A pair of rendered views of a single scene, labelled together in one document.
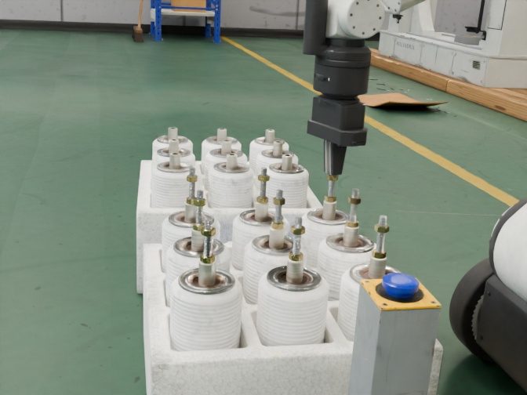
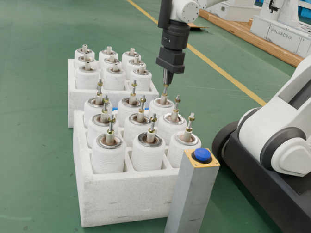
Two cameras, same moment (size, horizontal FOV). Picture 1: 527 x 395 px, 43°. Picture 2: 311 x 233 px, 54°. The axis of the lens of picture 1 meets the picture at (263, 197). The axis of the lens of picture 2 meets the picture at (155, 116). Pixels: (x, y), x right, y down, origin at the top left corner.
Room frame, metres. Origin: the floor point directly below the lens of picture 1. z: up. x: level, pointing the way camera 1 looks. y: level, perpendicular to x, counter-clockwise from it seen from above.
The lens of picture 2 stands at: (0.09, 0.07, 0.75)
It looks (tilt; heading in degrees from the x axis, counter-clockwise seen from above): 29 degrees down; 350
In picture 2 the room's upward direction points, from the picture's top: 10 degrees clockwise
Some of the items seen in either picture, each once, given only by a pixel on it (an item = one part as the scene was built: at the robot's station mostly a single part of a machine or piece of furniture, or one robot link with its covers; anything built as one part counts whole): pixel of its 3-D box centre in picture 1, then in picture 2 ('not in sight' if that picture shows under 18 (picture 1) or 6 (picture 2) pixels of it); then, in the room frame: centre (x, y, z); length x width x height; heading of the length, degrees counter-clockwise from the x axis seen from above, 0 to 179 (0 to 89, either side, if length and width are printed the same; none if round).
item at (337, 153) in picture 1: (339, 157); (170, 76); (1.08, -0.12, 0.36); 0.03 x 0.02 x 0.06; 123
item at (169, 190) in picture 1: (174, 208); (86, 88); (1.34, 0.19, 0.16); 0.10 x 0.10 x 0.18
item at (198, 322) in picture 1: (205, 342); (107, 166); (0.81, 0.07, 0.16); 0.10 x 0.10 x 0.18
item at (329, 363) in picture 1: (270, 338); (134, 159); (0.95, -0.02, 0.09); 0.39 x 0.39 x 0.18; 12
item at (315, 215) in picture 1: (328, 217); (163, 102); (1.09, -0.11, 0.25); 0.08 x 0.08 x 0.01
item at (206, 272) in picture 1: (207, 272); (110, 137); (0.81, 0.07, 0.26); 0.02 x 0.02 x 0.03
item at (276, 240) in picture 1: (276, 237); (140, 116); (0.95, -0.02, 0.26); 0.02 x 0.02 x 0.03
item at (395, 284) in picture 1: (400, 287); (202, 155); (0.68, -0.16, 0.32); 0.04 x 0.04 x 0.02
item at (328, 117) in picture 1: (339, 101); (173, 50); (1.09, -0.12, 0.45); 0.13 x 0.10 x 0.12; 33
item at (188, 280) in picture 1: (206, 281); (109, 141); (0.81, 0.07, 0.25); 0.08 x 0.08 x 0.01
